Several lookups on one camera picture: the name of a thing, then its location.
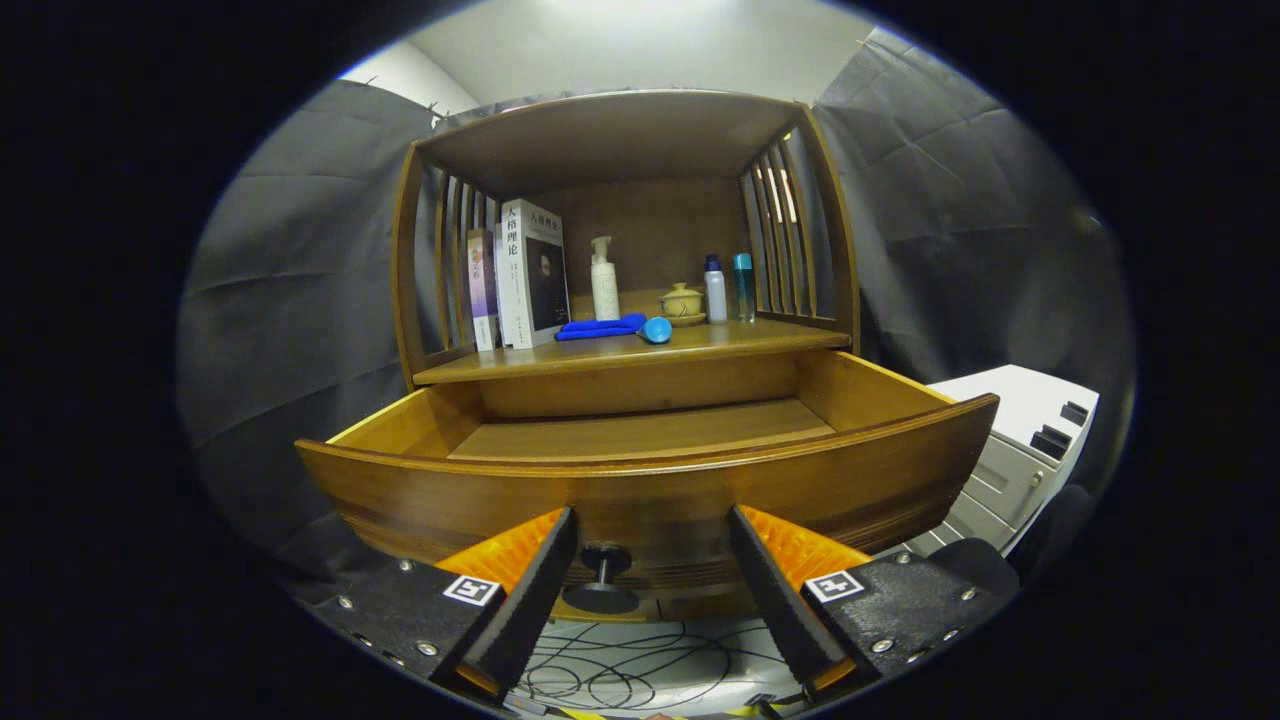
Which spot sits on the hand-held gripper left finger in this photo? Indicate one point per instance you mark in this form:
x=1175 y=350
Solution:
x=525 y=600

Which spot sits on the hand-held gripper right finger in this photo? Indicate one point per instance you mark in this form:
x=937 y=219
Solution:
x=780 y=600

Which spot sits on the black drawer knob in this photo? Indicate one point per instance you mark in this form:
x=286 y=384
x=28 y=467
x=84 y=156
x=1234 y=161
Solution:
x=603 y=560

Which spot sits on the wooden drawer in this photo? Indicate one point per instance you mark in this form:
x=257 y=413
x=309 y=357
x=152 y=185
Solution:
x=650 y=490

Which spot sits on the blue white cream tube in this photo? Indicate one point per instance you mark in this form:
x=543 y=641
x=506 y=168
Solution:
x=657 y=330

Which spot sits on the wooden countertop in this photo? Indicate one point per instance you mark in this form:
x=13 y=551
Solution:
x=720 y=340

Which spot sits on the white drawer unit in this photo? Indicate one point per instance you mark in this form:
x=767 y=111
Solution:
x=1000 y=420

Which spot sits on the wooden cabinet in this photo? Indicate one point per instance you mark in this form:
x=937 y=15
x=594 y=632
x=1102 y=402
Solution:
x=620 y=130

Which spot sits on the blue folded cloth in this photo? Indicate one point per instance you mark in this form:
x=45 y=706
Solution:
x=600 y=327

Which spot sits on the white bottle blue cap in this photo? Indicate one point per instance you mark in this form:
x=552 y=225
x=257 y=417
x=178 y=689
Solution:
x=716 y=295

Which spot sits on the teal bottle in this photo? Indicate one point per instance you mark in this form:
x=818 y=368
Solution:
x=743 y=290

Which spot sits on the yellow lidded teacup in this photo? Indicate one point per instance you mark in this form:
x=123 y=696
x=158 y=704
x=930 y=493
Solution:
x=682 y=302

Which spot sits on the thin purple book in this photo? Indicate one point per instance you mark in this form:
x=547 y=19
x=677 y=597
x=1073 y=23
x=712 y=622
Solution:
x=482 y=285

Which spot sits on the white pump bottle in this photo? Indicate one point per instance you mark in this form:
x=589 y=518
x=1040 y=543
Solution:
x=605 y=290

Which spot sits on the large white book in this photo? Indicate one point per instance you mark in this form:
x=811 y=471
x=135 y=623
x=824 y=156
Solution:
x=535 y=270

